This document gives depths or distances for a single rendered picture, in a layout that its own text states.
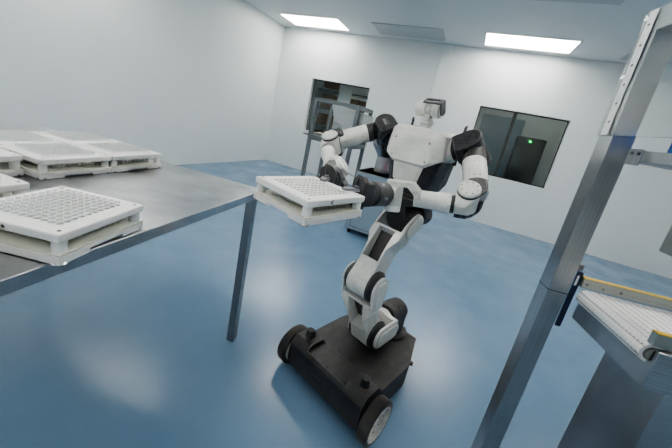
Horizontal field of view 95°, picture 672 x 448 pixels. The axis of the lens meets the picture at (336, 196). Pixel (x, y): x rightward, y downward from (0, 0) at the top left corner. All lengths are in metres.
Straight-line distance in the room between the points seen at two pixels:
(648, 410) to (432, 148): 0.98
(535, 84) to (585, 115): 0.88
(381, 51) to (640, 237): 5.23
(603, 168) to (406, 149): 0.66
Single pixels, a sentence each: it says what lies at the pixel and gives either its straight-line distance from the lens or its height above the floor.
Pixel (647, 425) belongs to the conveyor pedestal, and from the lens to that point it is 1.28.
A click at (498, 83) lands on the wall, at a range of 6.16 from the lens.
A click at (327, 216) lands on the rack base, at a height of 1.01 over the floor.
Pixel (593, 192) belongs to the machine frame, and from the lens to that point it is 1.20.
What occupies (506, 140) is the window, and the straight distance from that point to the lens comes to 6.18.
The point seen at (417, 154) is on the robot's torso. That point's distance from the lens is 1.36.
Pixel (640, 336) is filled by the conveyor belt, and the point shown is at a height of 0.92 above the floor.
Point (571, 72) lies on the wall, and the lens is 6.31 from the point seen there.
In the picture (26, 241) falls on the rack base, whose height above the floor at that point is 0.89.
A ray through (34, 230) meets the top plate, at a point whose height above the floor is 0.94.
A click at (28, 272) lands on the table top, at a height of 0.86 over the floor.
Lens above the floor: 1.28
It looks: 14 degrees down
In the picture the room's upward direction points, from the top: 12 degrees clockwise
